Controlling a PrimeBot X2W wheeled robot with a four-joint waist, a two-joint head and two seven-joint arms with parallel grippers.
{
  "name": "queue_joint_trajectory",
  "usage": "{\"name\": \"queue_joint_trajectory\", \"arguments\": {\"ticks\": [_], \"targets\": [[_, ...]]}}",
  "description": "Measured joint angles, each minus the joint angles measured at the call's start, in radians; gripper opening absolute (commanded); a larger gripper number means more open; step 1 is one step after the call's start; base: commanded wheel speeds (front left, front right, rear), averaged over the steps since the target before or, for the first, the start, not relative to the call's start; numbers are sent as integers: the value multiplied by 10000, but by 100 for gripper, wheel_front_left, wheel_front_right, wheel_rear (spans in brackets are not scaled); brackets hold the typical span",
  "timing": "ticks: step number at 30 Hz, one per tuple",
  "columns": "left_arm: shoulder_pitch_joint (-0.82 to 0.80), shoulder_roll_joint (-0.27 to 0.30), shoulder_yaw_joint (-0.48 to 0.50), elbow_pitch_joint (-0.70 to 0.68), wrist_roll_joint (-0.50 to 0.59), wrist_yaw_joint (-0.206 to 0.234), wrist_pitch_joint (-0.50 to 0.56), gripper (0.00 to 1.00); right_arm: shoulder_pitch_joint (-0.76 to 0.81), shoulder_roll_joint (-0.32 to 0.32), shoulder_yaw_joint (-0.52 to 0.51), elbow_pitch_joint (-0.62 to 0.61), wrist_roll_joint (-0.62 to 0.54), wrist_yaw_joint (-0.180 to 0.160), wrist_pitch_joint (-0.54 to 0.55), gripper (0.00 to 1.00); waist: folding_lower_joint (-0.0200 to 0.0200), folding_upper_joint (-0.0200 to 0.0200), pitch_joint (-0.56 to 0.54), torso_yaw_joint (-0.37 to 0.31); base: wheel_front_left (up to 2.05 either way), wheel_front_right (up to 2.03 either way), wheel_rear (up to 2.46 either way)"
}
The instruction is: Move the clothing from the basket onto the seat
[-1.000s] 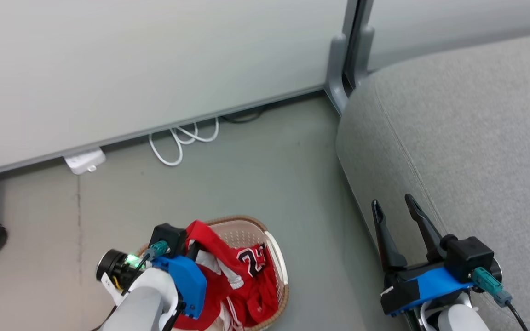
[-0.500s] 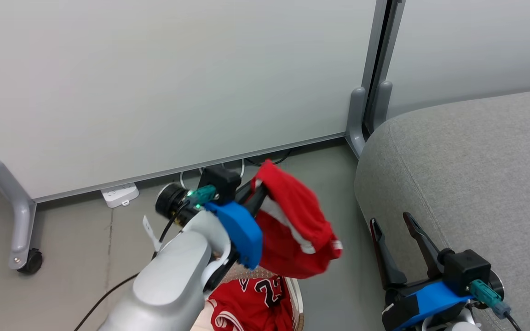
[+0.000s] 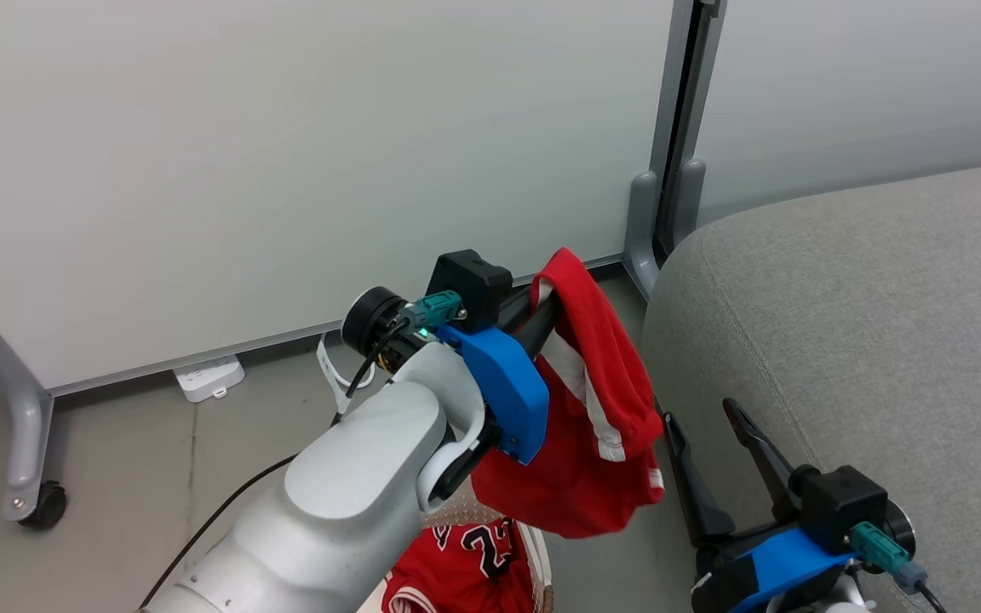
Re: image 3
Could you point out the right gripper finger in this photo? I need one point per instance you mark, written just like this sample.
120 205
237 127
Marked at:
695 494
767 460

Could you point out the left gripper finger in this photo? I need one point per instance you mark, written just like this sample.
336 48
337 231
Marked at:
537 332
518 308

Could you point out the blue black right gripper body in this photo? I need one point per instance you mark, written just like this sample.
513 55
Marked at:
788 562

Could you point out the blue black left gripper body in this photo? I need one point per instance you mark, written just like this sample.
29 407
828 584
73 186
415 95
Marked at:
507 392

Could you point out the red shorts with white stripes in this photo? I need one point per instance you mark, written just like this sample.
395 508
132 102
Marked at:
593 383

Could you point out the red basketball jersey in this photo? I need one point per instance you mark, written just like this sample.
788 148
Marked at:
456 566

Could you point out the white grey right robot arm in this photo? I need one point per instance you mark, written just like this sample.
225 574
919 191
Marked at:
831 606

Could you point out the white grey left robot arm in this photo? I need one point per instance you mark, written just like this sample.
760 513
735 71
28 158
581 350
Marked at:
346 494

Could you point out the grey fabric sofa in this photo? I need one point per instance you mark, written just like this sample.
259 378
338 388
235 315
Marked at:
865 340

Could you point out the white power strip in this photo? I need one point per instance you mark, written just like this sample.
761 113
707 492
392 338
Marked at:
209 375

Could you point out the grey partition foot with caster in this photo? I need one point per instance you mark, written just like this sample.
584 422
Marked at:
26 426

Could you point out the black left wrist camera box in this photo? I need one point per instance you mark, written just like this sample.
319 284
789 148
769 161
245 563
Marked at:
467 285

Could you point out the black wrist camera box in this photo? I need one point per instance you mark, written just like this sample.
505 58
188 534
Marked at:
467 285
840 507

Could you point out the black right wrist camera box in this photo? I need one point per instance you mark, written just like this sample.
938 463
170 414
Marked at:
840 507

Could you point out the grey partition corner post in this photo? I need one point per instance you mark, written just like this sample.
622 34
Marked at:
669 128

